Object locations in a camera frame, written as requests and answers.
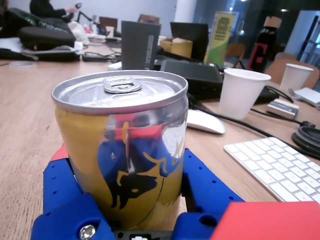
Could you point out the blue gripper finger with pink tip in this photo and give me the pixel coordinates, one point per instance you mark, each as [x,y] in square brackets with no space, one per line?
[62,195]
[205,185]

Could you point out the yellow energy drink can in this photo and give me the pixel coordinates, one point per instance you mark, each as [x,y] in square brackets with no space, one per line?
[82,150]

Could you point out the white computer mouse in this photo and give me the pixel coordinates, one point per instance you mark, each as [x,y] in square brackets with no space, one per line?
[205,122]

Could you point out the white slim keyboard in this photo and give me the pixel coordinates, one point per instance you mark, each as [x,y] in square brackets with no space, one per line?
[280,170]

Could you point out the white paper cup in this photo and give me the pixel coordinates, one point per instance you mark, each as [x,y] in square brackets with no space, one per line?
[240,95]
[295,77]

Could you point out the small silver box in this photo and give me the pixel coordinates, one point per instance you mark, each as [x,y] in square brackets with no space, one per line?
[282,108]

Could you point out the black flat box device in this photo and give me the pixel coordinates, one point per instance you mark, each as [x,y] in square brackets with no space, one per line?
[195,72]

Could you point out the brown wooden chair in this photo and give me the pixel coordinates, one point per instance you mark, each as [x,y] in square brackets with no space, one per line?
[275,70]

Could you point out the brown background chair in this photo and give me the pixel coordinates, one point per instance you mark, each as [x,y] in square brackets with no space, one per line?
[236,53]

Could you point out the clear round lid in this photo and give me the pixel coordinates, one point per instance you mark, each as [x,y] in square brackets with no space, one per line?
[22,65]

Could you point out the white adapter hub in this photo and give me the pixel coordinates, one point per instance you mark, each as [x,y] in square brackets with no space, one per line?
[308,96]

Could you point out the yellow cardboard box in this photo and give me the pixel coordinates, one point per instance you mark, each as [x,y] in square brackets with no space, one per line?
[177,47]

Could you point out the grey laptop sleeve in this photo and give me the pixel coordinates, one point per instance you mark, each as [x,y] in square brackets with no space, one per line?
[50,53]

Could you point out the black bottle red letter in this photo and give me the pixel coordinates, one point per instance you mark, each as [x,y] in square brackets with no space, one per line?
[265,45]

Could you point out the dark grey upright box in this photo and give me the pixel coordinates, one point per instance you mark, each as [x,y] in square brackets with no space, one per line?
[140,45]

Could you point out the black padded bag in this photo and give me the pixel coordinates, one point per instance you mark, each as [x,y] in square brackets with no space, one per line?
[45,37]

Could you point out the white plastic bag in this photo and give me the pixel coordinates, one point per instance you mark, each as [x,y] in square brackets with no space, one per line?
[78,32]

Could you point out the brown cardboard box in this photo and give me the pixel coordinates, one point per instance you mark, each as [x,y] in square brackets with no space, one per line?
[148,19]

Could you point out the black backpack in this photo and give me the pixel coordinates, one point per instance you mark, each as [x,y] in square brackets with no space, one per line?
[15,22]

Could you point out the seated person in black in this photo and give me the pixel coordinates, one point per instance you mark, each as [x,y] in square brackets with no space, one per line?
[47,8]

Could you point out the red camera mount bracket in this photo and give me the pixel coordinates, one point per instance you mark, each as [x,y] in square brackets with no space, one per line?
[270,222]

